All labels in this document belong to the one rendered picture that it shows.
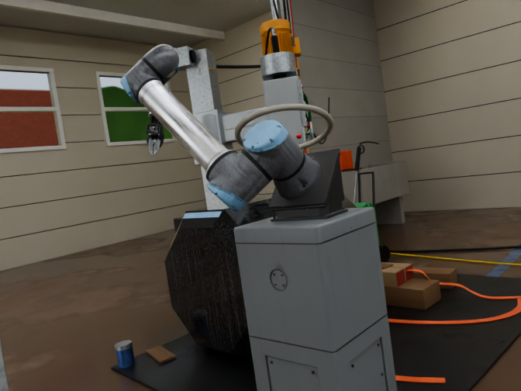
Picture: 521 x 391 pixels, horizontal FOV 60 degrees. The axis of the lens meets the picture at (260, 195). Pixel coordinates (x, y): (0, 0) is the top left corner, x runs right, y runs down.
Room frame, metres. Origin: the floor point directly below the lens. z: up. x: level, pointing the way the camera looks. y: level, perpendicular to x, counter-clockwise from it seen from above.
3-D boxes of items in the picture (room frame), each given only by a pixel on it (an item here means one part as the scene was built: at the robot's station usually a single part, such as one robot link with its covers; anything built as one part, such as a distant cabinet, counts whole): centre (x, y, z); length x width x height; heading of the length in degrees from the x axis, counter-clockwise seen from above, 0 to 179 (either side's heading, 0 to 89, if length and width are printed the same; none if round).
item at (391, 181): (6.15, -1.43, 0.43); 1.30 x 0.62 x 0.86; 138
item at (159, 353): (2.72, 0.74, 0.02); 0.25 x 0.10 x 0.01; 34
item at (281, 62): (3.27, -0.26, 1.66); 0.96 x 0.25 x 0.17; 174
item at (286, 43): (3.58, -0.31, 1.94); 0.31 x 0.28 x 0.40; 84
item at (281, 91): (3.00, -0.23, 1.36); 0.36 x 0.22 x 0.45; 174
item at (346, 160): (6.20, -1.20, 1.00); 0.50 x 0.22 x 0.33; 138
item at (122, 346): (2.65, 0.93, 0.08); 0.10 x 0.10 x 0.13
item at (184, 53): (3.67, 0.45, 2.00); 0.20 x 0.18 x 0.15; 44
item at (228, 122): (3.71, 0.14, 1.41); 0.74 x 0.34 x 0.25; 73
